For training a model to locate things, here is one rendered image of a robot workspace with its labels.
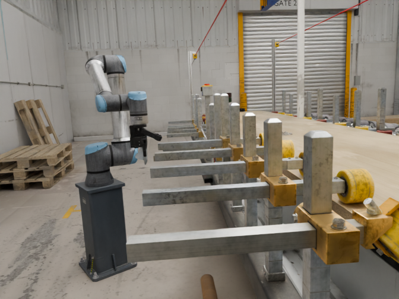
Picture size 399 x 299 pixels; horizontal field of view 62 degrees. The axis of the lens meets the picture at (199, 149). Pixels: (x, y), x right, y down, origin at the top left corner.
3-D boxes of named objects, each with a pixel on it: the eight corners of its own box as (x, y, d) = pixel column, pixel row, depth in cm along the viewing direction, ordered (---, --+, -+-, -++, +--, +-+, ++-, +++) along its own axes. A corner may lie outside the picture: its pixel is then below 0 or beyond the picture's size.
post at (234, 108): (234, 223, 133) (230, 103, 125) (232, 220, 137) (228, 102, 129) (242, 222, 133) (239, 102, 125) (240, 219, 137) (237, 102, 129)
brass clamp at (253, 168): (246, 178, 97) (246, 161, 96) (237, 168, 110) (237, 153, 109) (267, 177, 97) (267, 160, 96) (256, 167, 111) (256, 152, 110)
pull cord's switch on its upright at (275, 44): (274, 126, 435) (274, 38, 417) (271, 124, 450) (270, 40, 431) (280, 125, 436) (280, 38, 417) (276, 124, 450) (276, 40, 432)
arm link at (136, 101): (143, 91, 175) (148, 90, 166) (145, 114, 177) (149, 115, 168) (125, 91, 171) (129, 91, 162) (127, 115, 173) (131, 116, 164)
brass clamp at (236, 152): (231, 161, 121) (231, 148, 121) (225, 155, 135) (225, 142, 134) (248, 160, 122) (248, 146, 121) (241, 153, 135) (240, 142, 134)
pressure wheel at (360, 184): (331, 185, 84) (345, 210, 78) (340, 162, 79) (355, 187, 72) (354, 184, 84) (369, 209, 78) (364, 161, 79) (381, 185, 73)
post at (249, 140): (247, 259, 109) (244, 113, 101) (245, 254, 112) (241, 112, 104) (257, 258, 109) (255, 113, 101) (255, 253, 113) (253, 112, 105)
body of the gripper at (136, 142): (132, 146, 177) (130, 124, 174) (148, 146, 177) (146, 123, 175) (130, 149, 169) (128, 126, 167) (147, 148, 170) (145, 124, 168)
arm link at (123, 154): (111, 165, 233) (100, 57, 226) (135, 162, 239) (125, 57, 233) (114, 167, 219) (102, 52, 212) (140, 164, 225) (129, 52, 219)
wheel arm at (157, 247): (127, 263, 49) (125, 244, 49) (130, 253, 52) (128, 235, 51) (364, 244, 52) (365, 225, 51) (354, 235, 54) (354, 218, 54)
